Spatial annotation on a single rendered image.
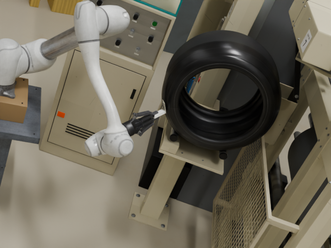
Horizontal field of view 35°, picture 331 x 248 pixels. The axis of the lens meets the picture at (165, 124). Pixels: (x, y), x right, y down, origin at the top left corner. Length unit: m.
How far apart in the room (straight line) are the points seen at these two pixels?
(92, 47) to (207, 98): 0.89
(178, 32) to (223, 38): 3.16
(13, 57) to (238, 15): 1.18
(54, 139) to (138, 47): 0.91
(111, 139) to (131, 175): 1.57
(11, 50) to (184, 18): 3.14
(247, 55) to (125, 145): 0.72
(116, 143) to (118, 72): 1.13
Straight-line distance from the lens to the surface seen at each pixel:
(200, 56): 2.54
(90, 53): 2.45
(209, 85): 3.03
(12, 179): 3.57
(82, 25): 2.44
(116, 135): 2.34
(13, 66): 2.86
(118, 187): 3.76
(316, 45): 2.29
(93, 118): 3.58
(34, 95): 3.19
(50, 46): 2.85
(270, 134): 3.12
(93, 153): 2.49
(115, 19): 2.54
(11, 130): 2.88
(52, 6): 5.82
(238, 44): 2.59
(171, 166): 3.35
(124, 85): 3.42
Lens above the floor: 2.38
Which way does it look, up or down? 31 degrees down
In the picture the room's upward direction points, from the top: 24 degrees clockwise
